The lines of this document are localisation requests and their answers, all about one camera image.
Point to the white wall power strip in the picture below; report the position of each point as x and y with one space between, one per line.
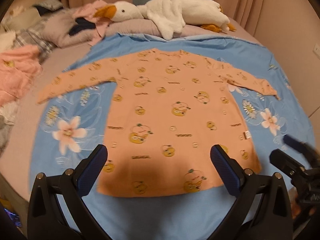
316 50

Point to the orange cartoon print shirt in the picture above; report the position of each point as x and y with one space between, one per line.
167 111

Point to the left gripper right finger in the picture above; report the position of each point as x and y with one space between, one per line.
262 207

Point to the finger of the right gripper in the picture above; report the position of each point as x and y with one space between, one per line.
300 147

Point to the grey plaid cloth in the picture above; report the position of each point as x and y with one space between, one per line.
33 36

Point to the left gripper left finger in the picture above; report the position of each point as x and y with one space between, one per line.
56 209

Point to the pink fluffy garment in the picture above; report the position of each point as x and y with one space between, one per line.
19 67

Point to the dark navy garment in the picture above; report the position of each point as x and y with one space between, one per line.
81 24

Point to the white goose plush toy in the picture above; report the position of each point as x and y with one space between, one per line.
170 16

